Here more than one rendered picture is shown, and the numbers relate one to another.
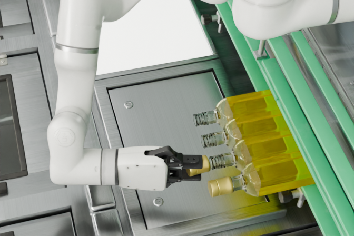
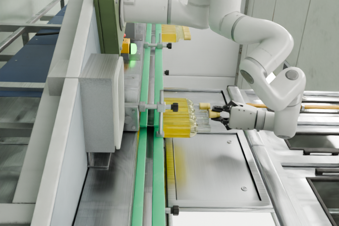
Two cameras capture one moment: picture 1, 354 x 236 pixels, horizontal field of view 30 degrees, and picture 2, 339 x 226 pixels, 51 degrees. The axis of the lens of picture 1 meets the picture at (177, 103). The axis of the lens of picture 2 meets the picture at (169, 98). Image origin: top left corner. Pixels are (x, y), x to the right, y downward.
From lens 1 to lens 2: 205 cm
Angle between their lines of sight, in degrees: 101
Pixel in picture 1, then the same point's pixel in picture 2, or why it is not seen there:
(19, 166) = (312, 183)
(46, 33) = not seen: outside the picture
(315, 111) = (158, 78)
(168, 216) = (225, 136)
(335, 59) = (133, 85)
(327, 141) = (160, 71)
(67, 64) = not seen: hidden behind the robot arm
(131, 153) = (249, 107)
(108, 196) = (256, 148)
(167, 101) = (216, 186)
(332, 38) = (126, 93)
